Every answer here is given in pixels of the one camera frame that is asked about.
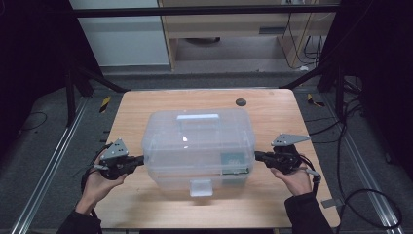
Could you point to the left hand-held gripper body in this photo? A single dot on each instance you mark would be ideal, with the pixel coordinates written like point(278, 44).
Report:
point(115, 162)

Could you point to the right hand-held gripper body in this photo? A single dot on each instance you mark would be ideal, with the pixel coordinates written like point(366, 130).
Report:
point(285, 159)

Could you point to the clear plastic sheet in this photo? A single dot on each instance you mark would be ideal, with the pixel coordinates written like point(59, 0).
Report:
point(198, 146)

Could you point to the person's right hand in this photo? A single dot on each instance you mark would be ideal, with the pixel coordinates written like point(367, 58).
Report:
point(295, 182)

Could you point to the person's left hand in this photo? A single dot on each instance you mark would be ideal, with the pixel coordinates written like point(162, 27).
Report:
point(97, 188)

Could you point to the teal carton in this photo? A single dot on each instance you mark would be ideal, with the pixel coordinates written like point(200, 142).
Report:
point(234, 164)

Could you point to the black round table grommet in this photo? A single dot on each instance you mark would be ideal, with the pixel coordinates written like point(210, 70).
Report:
point(241, 102)

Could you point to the yellow and black floor tape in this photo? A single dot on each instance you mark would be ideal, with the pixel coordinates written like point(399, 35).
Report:
point(314, 101)
point(105, 104)

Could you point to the grey tape piece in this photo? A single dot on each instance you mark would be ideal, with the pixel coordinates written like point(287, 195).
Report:
point(331, 203)

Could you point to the black metal stand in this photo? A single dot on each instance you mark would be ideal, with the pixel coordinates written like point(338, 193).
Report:
point(69, 94)
point(339, 91)

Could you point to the white cabinet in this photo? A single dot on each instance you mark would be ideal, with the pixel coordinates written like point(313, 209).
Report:
point(123, 42)

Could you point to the wooden desk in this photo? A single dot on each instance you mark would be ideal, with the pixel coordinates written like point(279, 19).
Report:
point(227, 27)

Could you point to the black curtain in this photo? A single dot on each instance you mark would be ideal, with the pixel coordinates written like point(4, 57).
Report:
point(383, 65)
point(32, 48)

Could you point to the black horizontal bar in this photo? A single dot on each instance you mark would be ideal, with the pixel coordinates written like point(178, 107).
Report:
point(195, 11)

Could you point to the aluminium floor rail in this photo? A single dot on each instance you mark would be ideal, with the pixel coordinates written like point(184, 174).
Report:
point(367, 169)
point(45, 169)

